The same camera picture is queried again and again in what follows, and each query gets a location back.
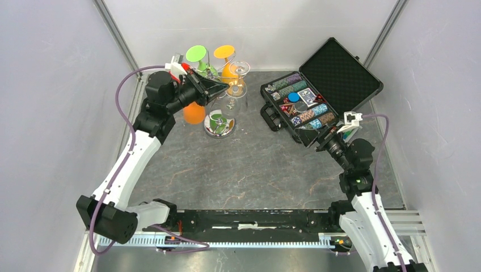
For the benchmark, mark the yellow wine glass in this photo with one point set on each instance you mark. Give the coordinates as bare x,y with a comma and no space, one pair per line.
227,53

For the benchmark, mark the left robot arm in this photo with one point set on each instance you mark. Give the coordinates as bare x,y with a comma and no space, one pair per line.
107,212

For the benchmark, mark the black poker chip case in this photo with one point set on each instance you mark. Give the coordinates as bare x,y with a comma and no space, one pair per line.
340,81

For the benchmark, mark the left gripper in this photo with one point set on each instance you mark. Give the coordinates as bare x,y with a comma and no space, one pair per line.
209,89

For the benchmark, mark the green wine glass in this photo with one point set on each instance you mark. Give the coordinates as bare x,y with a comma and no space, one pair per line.
200,55

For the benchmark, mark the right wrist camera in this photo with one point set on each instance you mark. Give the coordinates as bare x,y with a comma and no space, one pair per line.
351,121

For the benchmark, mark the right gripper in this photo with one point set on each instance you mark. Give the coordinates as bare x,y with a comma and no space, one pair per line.
326,134

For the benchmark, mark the clear wine glass front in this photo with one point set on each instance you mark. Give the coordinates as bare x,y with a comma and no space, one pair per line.
224,109

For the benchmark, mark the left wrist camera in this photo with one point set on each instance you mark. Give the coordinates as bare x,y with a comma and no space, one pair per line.
174,67

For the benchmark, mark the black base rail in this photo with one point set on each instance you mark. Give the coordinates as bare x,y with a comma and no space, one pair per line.
296,228

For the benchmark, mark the chrome wine glass rack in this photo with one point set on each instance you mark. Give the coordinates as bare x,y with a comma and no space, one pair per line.
223,130

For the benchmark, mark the playing card deck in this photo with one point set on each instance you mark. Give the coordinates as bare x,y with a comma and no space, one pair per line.
308,97

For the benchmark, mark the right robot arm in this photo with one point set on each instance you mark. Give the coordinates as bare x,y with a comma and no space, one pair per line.
362,216

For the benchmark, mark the orange wine glass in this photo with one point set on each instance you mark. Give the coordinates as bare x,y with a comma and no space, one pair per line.
194,113

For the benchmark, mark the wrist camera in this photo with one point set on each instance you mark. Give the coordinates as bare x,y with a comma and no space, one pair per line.
174,67
351,121

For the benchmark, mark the coloured toy blocks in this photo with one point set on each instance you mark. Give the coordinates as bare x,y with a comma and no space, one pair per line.
348,135

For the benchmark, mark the clear wine glass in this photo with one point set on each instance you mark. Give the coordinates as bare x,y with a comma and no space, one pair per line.
238,87
224,109

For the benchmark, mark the blue dealer button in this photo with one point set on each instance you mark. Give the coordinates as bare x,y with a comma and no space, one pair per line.
293,97

